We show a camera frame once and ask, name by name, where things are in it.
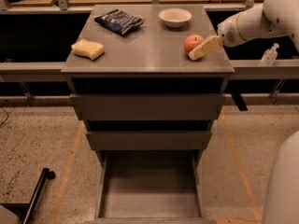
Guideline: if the black cable on floor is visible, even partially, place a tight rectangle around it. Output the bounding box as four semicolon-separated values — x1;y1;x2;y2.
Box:
0;105;9;128

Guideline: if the grey open bottom drawer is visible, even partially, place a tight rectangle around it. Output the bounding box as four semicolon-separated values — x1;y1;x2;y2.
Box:
84;150;216;224

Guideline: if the black chair base leg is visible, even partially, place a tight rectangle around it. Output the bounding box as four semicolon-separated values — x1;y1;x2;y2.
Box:
0;168;56;224

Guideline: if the grey metal rail shelf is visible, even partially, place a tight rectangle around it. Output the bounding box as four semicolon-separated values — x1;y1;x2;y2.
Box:
0;59;299;82

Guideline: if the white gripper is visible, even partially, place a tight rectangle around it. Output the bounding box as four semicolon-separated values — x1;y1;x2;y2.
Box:
188;14;246;61

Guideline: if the yellow sponge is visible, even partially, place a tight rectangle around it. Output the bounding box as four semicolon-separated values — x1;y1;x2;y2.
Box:
71;38;105;61

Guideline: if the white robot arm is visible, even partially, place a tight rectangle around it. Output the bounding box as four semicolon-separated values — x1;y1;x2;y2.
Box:
188;0;299;224

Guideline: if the grey middle drawer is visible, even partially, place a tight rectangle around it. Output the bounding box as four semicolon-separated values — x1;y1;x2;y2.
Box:
86;131;211;150

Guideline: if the grey drawer cabinet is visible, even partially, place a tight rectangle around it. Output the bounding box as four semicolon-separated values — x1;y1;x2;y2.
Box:
61;5;235;160

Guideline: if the white ceramic bowl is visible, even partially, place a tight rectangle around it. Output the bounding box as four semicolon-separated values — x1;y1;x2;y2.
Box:
159;8;192;28

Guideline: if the blue chip bag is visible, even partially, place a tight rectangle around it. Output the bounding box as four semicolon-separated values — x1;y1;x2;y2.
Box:
93;9;145;35

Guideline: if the clear sanitizer bottle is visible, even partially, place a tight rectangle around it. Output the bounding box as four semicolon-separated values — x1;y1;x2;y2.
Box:
261;43;279;66

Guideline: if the grey top drawer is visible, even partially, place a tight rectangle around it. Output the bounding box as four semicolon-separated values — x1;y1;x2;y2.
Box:
70;94;225;120

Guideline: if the red apple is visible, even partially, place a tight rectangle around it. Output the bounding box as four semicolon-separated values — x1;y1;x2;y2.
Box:
184;35;204;55

